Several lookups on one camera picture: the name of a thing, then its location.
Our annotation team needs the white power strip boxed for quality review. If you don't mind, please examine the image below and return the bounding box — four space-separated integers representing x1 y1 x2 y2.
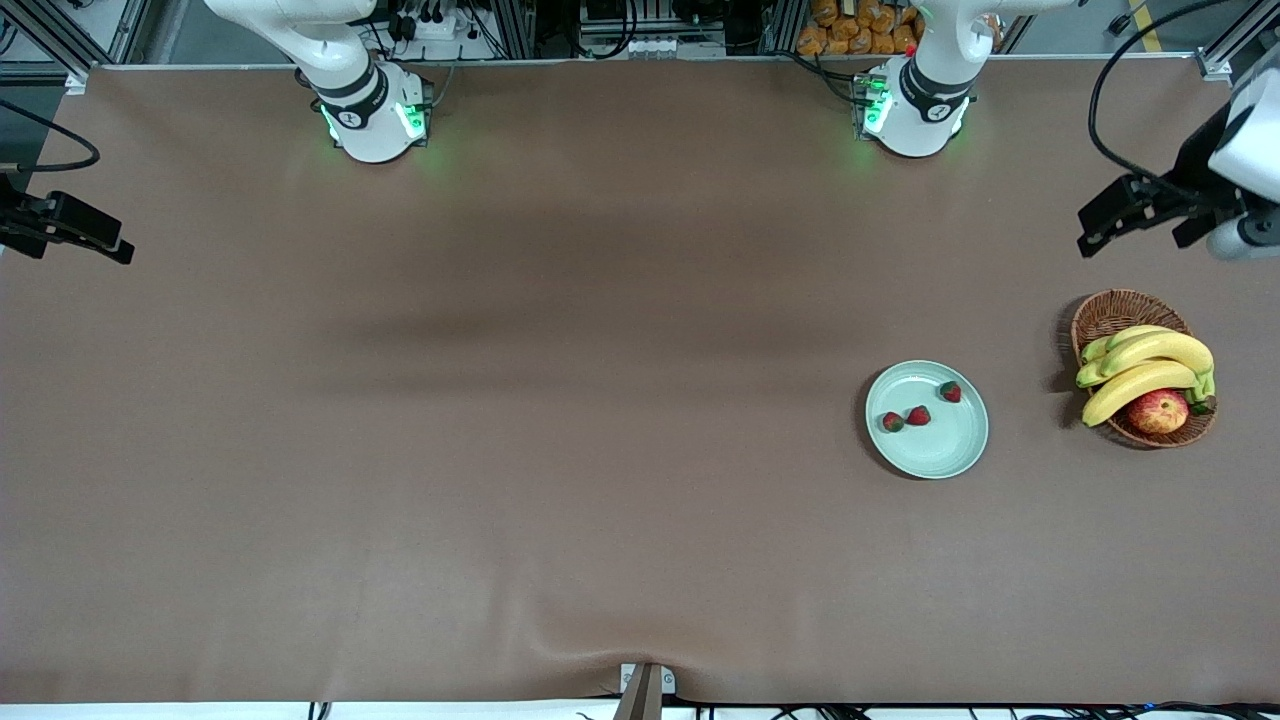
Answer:
400 5 461 41

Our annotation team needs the brown wicker basket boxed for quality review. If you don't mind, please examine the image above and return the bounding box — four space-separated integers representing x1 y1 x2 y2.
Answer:
1070 289 1219 450

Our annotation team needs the greenish yellow banana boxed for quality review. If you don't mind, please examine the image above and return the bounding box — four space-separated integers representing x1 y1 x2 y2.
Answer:
1081 325 1176 365

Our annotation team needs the aluminium frame post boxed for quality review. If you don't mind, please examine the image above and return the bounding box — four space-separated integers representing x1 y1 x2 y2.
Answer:
765 0 809 56
495 0 536 59

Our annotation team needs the brown table cover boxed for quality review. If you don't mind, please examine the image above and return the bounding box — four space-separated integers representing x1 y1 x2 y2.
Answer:
0 55 1280 706

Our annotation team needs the large yellow banana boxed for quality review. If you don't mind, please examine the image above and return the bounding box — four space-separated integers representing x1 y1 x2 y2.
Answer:
1098 331 1215 381

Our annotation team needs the aluminium frame rail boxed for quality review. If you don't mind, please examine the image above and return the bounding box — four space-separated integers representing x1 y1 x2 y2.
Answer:
1195 15 1280 81
0 0 151 97

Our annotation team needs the red apple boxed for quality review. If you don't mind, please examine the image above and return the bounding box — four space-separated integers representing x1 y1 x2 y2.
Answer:
1127 389 1191 436

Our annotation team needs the pale green plate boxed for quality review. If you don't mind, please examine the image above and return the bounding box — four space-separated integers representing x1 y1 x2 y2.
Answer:
865 360 990 481

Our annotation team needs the pile of orange packaged buns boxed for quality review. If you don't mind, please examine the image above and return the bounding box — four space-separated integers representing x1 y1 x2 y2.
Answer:
797 0 926 57

